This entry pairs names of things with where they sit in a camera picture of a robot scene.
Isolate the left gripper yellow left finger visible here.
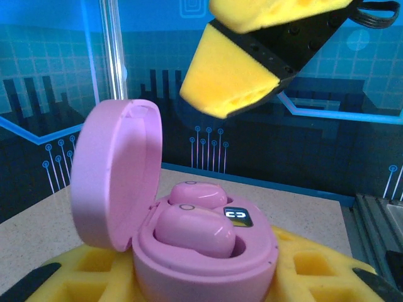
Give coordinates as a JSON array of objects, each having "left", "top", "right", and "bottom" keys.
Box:
[{"left": 0, "top": 243, "right": 139, "bottom": 302}]

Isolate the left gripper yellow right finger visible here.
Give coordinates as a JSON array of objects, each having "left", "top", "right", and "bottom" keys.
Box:
[{"left": 267, "top": 225, "right": 403, "bottom": 302}]

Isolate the lilac earbud charging case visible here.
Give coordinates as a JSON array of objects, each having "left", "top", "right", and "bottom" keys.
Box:
[{"left": 69, "top": 99, "right": 280, "bottom": 302}]

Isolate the lilac earbud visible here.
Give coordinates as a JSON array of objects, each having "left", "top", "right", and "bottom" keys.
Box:
[
  {"left": 153, "top": 203, "right": 237, "bottom": 259},
  {"left": 168, "top": 181, "right": 228, "bottom": 210}
]

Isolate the aluminium base beam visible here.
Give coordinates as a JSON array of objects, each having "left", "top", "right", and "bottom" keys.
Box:
[{"left": 341, "top": 192, "right": 403, "bottom": 302}]

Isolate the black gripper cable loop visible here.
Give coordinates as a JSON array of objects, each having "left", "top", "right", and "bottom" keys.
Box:
[{"left": 349, "top": 0, "right": 400, "bottom": 31}]

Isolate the aluminium frame post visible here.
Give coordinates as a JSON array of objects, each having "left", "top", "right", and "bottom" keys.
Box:
[{"left": 99, "top": 0, "right": 129, "bottom": 103}]

